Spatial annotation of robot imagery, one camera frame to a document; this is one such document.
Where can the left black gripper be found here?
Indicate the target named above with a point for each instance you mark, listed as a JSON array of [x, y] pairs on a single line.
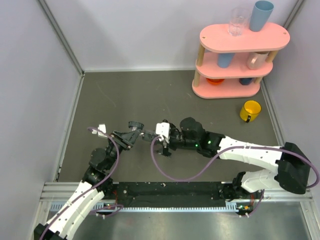
[[126, 140]]

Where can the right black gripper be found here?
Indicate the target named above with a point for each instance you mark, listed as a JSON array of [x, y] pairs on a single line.
[[165, 150]]

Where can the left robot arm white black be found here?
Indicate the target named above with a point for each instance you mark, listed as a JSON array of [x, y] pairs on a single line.
[[94, 186]]

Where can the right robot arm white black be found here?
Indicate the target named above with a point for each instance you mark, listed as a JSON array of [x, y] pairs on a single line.
[[283, 167]]

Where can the orange bowl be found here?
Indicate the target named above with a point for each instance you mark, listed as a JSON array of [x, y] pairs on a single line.
[[215, 82]]

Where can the yellow mug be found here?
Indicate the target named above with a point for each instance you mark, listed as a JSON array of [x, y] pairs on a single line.
[[250, 110]]

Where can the pink three-tier shelf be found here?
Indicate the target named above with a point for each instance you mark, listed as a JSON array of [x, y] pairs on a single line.
[[215, 39]]

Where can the dark blue cup bottom shelf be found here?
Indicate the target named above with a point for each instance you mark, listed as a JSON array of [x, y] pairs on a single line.
[[245, 81]]

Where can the blue cup middle shelf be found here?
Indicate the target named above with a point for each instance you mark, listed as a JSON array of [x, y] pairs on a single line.
[[224, 59]]

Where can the pink mug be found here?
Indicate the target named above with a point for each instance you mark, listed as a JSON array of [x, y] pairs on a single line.
[[256, 59]]

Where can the clear drinking glass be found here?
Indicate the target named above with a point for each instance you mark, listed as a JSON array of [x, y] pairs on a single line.
[[239, 19]]

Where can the tall blue cup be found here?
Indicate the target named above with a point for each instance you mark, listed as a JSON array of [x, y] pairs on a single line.
[[261, 12]]

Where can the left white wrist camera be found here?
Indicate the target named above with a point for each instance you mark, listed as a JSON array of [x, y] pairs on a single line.
[[100, 131]]

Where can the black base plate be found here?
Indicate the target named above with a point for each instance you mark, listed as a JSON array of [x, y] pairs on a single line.
[[178, 194]]

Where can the aluminium rail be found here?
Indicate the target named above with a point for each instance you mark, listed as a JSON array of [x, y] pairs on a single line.
[[109, 204]]

